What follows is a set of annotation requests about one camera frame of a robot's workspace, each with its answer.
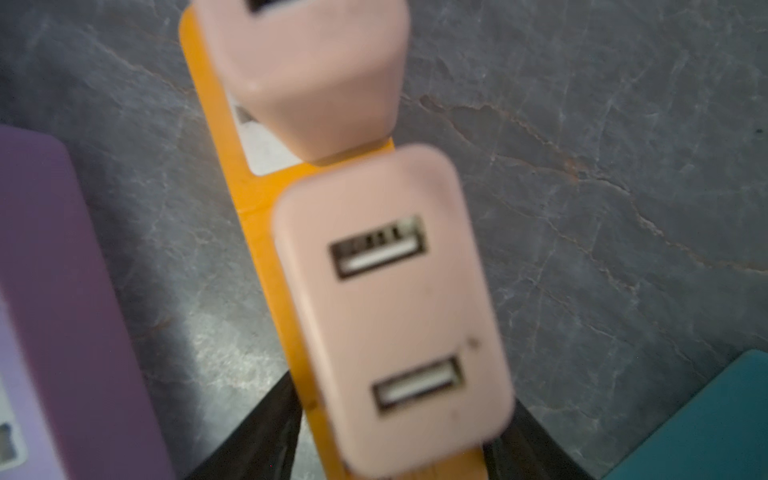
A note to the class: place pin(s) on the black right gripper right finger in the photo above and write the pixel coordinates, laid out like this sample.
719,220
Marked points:
525,450

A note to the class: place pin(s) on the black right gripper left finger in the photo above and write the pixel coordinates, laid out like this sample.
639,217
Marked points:
264,445

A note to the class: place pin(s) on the purple power strip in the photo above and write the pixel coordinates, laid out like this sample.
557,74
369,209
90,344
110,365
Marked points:
73,401

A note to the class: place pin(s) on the orange power strip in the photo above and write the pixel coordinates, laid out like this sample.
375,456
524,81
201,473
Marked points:
258,167

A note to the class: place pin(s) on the teal power strip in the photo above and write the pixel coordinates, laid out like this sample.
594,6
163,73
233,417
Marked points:
721,433

